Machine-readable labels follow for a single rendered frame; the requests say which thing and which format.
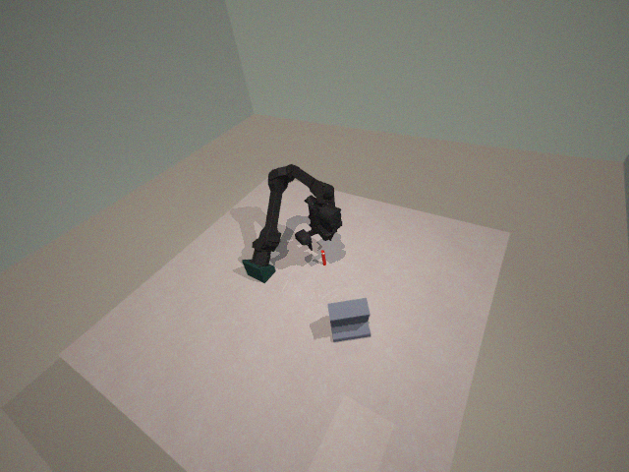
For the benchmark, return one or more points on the dark grey square panel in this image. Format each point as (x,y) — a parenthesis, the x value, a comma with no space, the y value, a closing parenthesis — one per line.
(349,319)

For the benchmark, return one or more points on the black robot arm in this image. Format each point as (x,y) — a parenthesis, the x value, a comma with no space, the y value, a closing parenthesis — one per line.
(321,206)

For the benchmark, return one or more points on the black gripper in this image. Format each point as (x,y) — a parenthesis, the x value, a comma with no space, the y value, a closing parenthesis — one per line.
(304,237)

